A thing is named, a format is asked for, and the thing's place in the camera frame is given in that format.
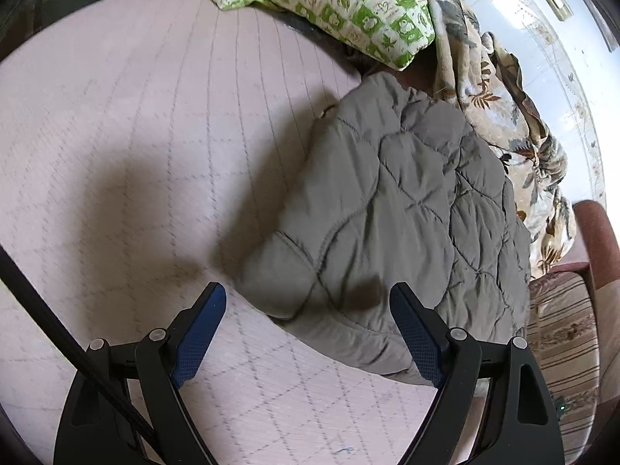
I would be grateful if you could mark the dark red headboard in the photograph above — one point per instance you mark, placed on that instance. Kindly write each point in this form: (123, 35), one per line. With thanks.
(596, 237)

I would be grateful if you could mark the striped cushion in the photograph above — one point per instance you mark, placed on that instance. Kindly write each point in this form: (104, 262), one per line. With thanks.
(562, 348)

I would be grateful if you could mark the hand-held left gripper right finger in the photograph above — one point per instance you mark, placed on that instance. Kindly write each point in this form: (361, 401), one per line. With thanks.
(419, 339)

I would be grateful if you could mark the grey-brown puffer jacket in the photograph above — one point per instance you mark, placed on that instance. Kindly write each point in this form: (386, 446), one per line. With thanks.
(387, 193)

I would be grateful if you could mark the beige floral blanket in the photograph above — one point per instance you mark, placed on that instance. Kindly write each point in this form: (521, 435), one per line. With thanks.
(484, 82)

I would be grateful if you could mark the green white patterned pillow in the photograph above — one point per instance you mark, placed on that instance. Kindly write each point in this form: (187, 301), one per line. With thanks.
(339, 0)

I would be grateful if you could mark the pink quilted bed sheet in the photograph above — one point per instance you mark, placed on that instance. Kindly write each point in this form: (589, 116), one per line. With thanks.
(121, 106)

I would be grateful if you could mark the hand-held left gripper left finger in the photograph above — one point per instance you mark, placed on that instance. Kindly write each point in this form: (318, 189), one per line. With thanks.
(198, 334)

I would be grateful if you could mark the glass cabinet door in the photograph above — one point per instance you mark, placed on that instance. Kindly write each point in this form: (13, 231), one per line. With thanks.
(63, 0)

